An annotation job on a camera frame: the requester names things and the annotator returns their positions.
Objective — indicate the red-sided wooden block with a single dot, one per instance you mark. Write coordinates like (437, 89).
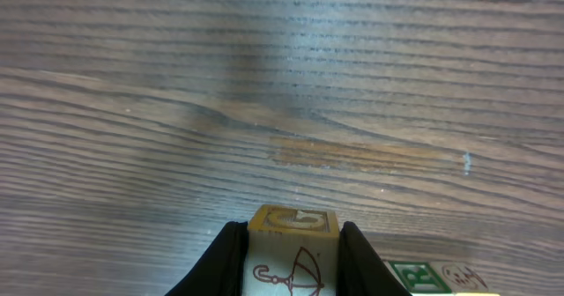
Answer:
(462, 279)

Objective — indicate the yellow-top wooden block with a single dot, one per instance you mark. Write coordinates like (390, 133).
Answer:
(292, 252)

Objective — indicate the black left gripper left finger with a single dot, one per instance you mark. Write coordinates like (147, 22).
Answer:
(219, 271)

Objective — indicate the green R wooden block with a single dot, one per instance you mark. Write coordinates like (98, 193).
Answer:
(418, 278)

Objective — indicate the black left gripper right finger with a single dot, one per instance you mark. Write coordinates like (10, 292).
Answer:
(361, 271)

